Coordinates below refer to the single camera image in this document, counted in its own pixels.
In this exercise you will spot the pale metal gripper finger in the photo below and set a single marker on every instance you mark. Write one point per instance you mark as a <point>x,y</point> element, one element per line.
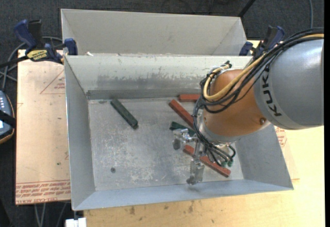
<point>177,142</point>
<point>196,171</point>

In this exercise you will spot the brown cardboard board, red print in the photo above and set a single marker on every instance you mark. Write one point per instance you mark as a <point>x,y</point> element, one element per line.
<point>41,122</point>

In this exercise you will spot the dark green flat block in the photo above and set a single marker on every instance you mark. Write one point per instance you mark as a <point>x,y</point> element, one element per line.
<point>124,114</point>
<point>178,126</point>

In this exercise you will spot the grey metal bin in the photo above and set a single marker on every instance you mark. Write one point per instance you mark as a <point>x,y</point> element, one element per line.
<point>129,148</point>

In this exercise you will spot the red-brown flat block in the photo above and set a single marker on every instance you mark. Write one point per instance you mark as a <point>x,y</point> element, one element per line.
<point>180,112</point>
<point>189,97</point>
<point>219,168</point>

